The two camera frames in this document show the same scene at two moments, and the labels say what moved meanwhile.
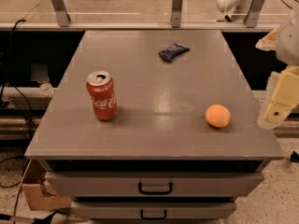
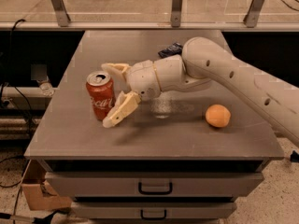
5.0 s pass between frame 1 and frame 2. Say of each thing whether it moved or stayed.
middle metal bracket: stayed
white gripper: moved
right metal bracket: stayed
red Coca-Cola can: stayed
